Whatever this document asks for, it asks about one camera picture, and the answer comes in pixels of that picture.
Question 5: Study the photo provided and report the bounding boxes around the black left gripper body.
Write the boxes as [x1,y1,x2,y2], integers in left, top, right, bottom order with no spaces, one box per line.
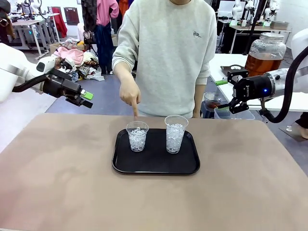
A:
[42,68,82,99]

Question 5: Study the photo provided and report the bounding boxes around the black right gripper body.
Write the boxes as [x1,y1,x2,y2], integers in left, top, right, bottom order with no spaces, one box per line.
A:
[232,75,272,102]

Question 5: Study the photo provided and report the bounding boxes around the short clear iced cup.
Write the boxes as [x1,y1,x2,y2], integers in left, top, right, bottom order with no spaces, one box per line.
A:
[126,121,149,153]

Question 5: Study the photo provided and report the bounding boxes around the tall clear iced cup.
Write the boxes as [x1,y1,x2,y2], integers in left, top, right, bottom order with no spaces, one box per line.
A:
[164,115,189,154]

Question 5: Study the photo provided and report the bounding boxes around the person's right forearm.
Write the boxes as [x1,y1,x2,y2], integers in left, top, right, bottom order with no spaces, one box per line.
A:
[114,64,135,84]

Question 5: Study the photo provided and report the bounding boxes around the person's left forearm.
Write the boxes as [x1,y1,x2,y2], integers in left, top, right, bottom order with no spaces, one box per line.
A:
[192,84,202,110]

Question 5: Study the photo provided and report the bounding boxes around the person's right hand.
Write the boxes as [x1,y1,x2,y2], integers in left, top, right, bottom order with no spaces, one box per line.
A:
[119,77,142,121]

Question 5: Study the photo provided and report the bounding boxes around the clear plastic storage bin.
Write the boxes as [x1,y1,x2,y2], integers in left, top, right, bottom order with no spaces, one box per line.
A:
[213,107,256,120]

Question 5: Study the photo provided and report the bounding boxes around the dark metal tray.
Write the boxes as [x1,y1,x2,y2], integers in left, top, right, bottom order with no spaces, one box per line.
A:
[220,64,248,73]

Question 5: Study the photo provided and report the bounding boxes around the white side table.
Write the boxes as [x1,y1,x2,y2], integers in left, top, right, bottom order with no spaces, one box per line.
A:
[208,53,308,113]

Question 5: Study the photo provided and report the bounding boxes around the glass bowl with dark liquid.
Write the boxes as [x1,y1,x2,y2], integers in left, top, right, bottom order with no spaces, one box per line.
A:
[204,91,228,110]

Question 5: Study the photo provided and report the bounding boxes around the glass tea dispenser jar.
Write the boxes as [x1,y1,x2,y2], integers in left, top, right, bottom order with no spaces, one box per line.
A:
[244,32,287,77]

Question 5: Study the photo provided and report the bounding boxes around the pile of colourful clothes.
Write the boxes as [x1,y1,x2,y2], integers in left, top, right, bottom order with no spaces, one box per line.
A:
[50,38,105,83]

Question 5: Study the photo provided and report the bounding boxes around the small cardboard box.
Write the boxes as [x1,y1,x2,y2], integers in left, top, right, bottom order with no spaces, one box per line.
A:
[49,42,62,54]

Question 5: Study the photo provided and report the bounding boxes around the wooden background table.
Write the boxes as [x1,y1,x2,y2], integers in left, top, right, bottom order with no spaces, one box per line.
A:
[227,24,293,54]

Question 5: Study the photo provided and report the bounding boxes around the hanging blue jeans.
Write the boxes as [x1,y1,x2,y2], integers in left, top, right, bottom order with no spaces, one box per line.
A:
[93,24,114,75]

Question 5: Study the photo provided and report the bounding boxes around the black vertical pole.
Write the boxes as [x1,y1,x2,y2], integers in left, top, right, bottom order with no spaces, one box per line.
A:
[243,0,264,56]

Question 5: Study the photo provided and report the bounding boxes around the steel rectangular container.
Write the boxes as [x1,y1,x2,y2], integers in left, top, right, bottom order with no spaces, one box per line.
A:
[270,21,289,31]

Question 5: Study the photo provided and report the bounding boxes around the bystander's leg and shoe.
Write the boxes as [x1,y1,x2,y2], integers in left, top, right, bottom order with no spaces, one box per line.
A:
[287,112,308,140]

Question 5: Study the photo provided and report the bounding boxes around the hanging red garment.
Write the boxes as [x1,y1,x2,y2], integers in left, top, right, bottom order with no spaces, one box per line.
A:
[51,7,68,39]

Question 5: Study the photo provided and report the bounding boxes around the dark red board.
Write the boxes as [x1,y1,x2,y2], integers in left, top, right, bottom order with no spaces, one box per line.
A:
[64,7,78,26]

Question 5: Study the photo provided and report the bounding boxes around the grey metal desk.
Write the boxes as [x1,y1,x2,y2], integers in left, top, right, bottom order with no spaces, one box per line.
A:
[11,13,61,61]

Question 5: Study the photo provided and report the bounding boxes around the hanging dark patterned garment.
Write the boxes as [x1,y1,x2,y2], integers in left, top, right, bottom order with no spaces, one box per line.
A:
[81,0,98,33]

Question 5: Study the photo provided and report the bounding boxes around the person in grey sweatshirt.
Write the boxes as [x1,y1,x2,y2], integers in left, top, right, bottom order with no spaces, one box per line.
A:
[112,0,218,118]

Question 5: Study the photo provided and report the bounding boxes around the black plastic tray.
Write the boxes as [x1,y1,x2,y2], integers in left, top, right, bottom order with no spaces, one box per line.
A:
[112,128,201,176]

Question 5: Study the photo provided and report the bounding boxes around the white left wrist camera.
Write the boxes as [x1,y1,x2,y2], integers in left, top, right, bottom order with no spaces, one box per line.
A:
[57,57,77,74]

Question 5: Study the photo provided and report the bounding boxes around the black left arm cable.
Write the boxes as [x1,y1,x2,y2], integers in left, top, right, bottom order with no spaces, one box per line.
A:
[12,73,52,93]

